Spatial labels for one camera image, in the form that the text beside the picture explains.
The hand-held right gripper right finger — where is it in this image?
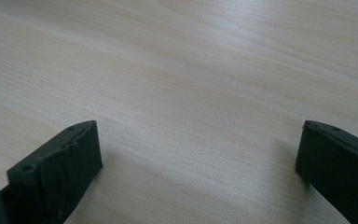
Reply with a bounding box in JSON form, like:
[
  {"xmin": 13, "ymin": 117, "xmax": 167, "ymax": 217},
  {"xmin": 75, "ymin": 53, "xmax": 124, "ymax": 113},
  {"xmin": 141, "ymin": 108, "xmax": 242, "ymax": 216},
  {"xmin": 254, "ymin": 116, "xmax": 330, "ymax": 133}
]
[{"xmin": 295, "ymin": 119, "xmax": 358, "ymax": 224}]

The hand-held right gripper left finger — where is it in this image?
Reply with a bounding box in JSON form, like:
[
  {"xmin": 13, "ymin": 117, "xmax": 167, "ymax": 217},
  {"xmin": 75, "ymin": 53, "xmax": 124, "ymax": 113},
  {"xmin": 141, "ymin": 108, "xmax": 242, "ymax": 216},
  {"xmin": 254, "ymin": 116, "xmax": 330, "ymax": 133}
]
[{"xmin": 0, "ymin": 119, "xmax": 103, "ymax": 224}]

